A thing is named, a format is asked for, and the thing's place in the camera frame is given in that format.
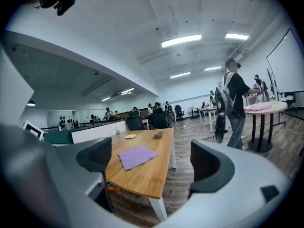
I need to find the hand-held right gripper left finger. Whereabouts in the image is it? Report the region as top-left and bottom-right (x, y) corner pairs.
(44, 137), (115, 215)

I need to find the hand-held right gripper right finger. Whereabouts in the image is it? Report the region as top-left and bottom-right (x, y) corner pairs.
(152, 139), (293, 228)

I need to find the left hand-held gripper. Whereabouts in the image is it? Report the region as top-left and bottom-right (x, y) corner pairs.
(22, 119), (45, 142)

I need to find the purple cloth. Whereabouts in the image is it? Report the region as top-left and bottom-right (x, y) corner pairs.
(118, 145), (159, 171)

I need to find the green partition panel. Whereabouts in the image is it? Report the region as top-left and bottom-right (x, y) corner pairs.
(44, 131), (73, 144)

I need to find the black hard backpack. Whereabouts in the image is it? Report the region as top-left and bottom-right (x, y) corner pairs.
(214, 86), (233, 144)

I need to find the black office chair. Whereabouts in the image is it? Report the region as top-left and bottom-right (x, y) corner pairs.
(125, 110), (145, 131)
(151, 108), (168, 129)
(174, 104), (185, 121)

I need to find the white desk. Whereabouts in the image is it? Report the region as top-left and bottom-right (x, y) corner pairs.
(197, 107), (218, 133)

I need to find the round white table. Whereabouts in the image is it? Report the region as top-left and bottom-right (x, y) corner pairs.
(243, 101), (288, 153)

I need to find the pink cloth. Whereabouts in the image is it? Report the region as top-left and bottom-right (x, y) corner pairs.
(244, 104), (273, 114)

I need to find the dark coat rack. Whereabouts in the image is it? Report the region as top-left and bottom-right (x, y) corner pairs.
(265, 66), (278, 102)

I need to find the large whiteboard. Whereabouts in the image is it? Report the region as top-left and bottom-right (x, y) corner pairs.
(266, 28), (304, 94)

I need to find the black head-worn camera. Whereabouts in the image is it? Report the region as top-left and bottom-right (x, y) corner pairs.
(33, 0), (77, 17)

